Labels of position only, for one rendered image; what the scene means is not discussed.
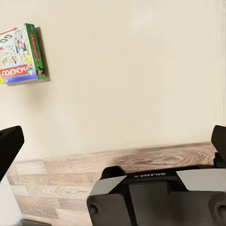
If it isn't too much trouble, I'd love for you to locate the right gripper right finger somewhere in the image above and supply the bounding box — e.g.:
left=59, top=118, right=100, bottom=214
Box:
left=211, top=125, right=226, bottom=163

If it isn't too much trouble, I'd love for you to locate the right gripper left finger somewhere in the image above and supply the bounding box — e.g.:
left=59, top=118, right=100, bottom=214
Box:
left=0, top=125, right=24, bottom=181

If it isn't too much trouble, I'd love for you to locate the board game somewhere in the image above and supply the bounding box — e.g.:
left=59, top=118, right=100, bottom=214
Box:
left=0, top=23, right=45, bottom=84

